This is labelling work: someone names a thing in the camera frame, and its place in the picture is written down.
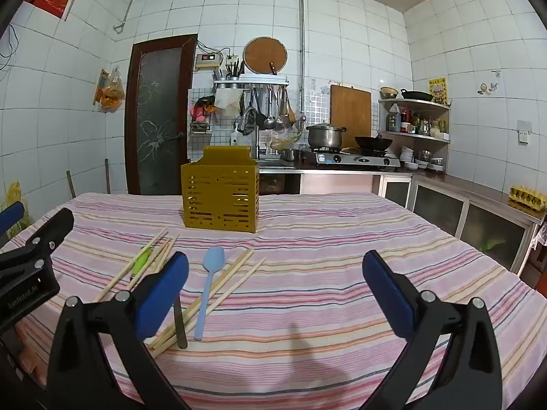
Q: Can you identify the orange plastic bag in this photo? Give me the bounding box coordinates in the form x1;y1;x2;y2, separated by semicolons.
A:
95;67;126;114

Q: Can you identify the round wooden lid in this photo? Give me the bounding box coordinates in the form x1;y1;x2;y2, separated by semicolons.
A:
243;36;288;75

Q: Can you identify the white control box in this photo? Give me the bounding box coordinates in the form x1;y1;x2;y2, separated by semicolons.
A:
194;51;224;71

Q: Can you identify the grey metal cutlery piece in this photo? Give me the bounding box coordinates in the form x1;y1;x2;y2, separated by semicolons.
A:
173;297;189;350

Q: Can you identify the white plastic bag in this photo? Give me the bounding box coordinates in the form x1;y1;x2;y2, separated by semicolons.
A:
214;90;240;116

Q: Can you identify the row of condiment bottles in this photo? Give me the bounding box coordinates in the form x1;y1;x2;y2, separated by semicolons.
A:
387;103;449;135

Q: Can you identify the brown door with frosted glass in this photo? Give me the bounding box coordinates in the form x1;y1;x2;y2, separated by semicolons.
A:
124;33;199;196

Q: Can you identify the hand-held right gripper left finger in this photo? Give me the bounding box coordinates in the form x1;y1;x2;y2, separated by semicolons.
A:
46;251;191;410

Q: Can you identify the stack of white bowls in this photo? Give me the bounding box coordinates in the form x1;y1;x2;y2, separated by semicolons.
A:
399;145;445;172

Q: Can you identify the steel cooking pot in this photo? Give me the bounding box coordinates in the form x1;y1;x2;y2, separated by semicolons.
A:
306;123;347;150

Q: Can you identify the wooden cutting board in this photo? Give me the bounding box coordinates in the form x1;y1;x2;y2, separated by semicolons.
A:
330;84;372;137

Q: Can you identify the yellow perforated utensil holder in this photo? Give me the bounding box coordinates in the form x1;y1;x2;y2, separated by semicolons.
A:
180;145;261;234

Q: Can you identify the white corner shelf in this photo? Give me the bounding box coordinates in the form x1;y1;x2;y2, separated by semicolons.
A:
378;98;451;144

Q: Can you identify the green handled metal utensil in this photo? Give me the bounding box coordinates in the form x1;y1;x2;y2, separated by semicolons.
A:
127;244;154;291

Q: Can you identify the row of hanging kitchen utensils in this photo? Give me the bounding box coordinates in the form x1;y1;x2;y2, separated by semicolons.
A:
236;86;296;134

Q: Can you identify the metal wall rack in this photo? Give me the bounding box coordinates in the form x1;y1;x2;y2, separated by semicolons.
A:
213;74;290;90

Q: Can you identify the pink striped tablecloth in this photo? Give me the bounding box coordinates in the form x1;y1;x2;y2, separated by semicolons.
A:
0;191;537;410

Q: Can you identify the yellow plastic bag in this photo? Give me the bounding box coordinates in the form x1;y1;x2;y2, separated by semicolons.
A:
0;181;32;240

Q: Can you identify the light blue spoon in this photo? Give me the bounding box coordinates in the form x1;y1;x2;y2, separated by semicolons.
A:
194;246;226;341

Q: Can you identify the steel faucet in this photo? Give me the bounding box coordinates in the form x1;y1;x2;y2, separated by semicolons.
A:
252;113;268;161

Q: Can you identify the black wok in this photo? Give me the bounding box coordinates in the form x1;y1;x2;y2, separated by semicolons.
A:
354;136;394;152

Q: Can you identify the pink hanging item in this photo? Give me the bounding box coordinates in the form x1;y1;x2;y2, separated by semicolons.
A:
190;96;216;124

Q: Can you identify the yellow egg carton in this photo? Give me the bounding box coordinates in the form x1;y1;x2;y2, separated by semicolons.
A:
508;184;547;212

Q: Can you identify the kitchen counter cabinet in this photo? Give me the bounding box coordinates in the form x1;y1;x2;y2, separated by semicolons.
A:
256;166;547;283

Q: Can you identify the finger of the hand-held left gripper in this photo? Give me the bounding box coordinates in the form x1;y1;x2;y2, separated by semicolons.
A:
0;208;75;283
0;202;25;240

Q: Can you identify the gas stove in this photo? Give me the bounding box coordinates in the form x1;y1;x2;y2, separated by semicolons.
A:
315;149;401;169

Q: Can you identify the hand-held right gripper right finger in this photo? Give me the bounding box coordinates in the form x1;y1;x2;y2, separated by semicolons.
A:
361;250;503;410

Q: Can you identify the yellow wall poster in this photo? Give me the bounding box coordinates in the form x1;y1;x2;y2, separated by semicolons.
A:
428;77;449;105

